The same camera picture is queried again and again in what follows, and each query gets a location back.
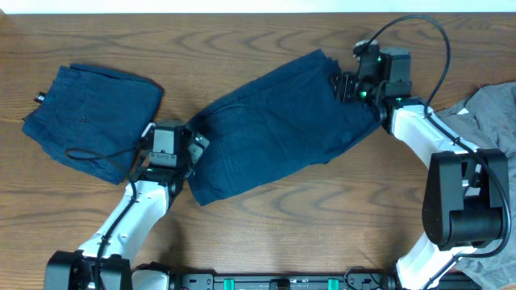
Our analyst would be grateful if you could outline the navy blue shorts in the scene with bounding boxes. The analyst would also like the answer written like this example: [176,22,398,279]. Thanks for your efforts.
[23,64,164,184]
[188,50,379,205]

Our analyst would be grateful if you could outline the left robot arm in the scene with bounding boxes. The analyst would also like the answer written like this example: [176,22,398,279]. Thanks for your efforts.
[44,121,210,290]

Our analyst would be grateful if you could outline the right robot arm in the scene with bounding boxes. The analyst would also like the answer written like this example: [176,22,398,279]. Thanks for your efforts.
[331,39,511,289]

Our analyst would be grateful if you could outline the folded navy blue shorts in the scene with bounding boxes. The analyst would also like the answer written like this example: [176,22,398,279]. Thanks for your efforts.
[23,64,164,184]

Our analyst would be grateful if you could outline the grey shorts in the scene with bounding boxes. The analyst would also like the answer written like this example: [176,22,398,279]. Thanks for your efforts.
[435,81,516,290]

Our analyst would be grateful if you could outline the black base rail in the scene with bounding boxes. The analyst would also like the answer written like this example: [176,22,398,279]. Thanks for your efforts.
[132,270,402,290]

